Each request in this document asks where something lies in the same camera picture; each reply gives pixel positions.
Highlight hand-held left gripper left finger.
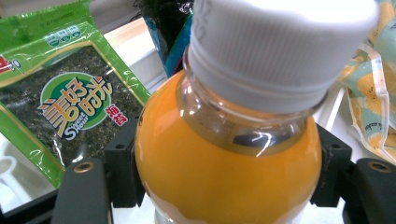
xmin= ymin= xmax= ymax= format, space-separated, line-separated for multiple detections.
xmin=103 ymin=116 xmax=148 ymax=209

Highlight orange print fabric bag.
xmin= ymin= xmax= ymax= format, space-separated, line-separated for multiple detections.
xmin=337 ymin=0 xmax=396 ymax=166

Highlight orange juice bottle white cap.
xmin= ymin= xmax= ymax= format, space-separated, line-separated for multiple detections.
xmin=134 ymin=0 xmax=381 ymax=224

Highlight white plastic tray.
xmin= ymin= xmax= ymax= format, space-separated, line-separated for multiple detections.
xmin=0 ymin=46 xmax=375 ymax=224

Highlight blue black chip bag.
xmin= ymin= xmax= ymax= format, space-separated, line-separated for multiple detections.
xmin=136 ymin=0 xmax=195 ymax=78

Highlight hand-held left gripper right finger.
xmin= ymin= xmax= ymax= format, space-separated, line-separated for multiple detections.
xmin=309 ymin=123 xmax=354 ymax=208

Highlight green seaweed snack packet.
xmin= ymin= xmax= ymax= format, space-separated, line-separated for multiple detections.
xmin=0 ymin=0 xmax=152 ymax=189

